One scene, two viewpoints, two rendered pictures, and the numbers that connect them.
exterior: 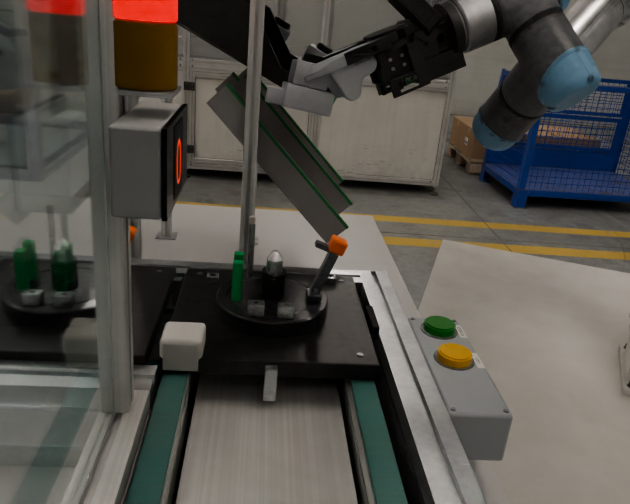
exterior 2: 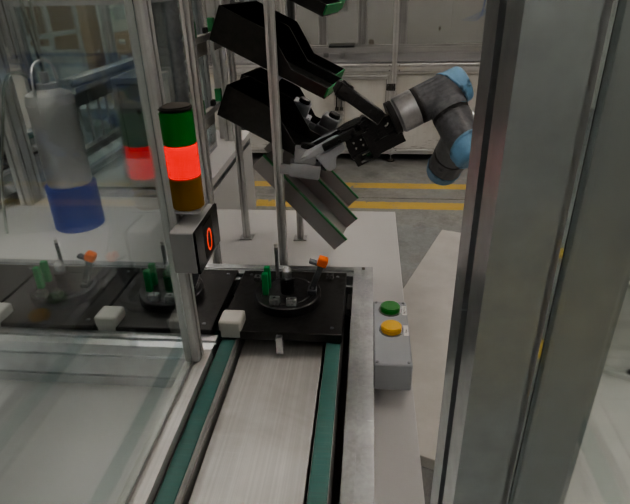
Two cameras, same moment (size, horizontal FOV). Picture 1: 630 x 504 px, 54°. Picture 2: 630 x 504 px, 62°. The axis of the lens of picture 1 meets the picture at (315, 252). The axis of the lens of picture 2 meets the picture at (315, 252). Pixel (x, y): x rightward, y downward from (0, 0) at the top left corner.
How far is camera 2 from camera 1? 0.38 m
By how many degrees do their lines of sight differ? 12
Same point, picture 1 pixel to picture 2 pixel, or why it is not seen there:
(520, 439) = (438, 377)
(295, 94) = (296, 169)
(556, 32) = (457, 120)
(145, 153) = (186, 244)
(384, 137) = not seen: hidden behind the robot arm
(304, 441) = (295, 377)
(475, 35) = (407, 123)
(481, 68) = not seen: hidden behind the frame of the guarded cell
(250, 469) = (262, 392)
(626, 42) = not seen: outside the picture
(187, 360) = (233, 332)
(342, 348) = (323, 324)
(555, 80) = (457, 152)
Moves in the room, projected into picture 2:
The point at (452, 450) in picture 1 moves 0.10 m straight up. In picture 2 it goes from (366, 385) to (367, 337)
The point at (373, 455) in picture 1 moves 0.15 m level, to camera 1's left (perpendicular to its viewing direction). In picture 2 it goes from (324, 386) to (241, 376)
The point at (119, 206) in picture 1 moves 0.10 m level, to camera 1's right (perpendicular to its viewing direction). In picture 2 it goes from (178, 268) to (239, 273)
